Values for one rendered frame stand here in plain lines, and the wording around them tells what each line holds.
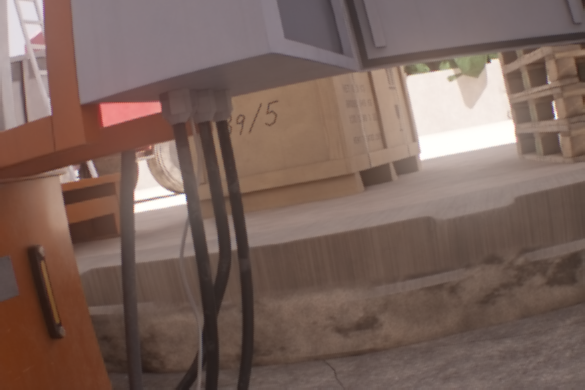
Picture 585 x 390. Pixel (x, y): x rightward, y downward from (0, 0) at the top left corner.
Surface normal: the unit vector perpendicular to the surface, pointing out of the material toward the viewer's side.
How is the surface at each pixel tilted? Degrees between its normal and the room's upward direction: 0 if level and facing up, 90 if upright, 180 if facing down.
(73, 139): 90
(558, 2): 90
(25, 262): 90
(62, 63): 90
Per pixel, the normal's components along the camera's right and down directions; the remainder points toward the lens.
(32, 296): 0.96, -0.18
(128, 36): -0.27, 0.07
